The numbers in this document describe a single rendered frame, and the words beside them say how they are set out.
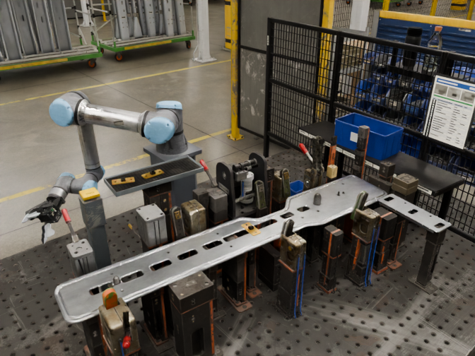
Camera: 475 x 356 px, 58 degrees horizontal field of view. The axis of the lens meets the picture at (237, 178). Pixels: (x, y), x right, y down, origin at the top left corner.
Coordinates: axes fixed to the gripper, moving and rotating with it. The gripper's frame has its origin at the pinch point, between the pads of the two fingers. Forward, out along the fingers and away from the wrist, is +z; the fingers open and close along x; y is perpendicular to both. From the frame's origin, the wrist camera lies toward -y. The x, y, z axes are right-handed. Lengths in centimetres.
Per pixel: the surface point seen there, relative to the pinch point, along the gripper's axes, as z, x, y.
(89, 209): 7.7, -18.3, 45.4
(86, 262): 28, -14, 51
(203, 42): -642, 220, -139
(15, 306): 30.7, 7.5, 4.6
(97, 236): 10.5, -5.9, 42.3
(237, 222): -4, 11, 91
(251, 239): 6, 9, 99
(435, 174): -50, 44, 170
